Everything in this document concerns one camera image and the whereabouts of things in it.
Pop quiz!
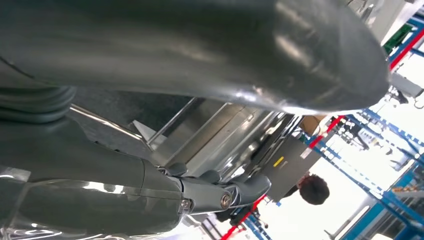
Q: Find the stainless steel workbench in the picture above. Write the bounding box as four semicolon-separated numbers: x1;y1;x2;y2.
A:
67;96;303;187

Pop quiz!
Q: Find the white base foot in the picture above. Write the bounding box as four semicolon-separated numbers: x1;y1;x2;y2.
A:
131;119;157;143

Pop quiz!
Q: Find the red barrier belt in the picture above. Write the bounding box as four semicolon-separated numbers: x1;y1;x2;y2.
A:
306;114;346;150
388;28;424;71
219;194;268;240

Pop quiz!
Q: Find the grey robot body shell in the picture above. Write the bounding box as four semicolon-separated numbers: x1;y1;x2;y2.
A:
0;0;391;116

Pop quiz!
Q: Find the person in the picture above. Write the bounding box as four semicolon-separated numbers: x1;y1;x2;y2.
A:
281;173;331;207

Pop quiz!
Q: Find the cardboard box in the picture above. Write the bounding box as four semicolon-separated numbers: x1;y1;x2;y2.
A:
299;113;329;137

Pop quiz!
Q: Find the green plastic crate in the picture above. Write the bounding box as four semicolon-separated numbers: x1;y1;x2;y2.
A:
382;23;416;56

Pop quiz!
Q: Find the blue metal frame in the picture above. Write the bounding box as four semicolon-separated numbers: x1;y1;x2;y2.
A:
386;13;424;69
303;107;424;240

